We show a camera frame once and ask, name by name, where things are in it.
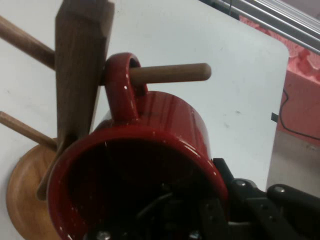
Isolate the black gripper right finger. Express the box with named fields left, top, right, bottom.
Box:
left=212, top=157, right=320, bottom=240

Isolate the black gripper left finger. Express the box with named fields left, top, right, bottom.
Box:
left=136, top=184, right=226, bottom=240

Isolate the red enamel mug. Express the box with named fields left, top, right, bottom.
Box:
left=47, top=51, right=230, bottom=240

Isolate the pink red packing foam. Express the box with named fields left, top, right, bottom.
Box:
left=238, top=13, right=320, bottom=141

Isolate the wooden mug tree stand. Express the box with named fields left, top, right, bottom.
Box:
left=0, top=0, right=212, bottom=240

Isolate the thin black floor cable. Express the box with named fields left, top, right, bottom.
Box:
left=278, top=88, right=320, bottom=141

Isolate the aluminium side frame rail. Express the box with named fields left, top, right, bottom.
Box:
left=207, top=0, right=320, bottom=60

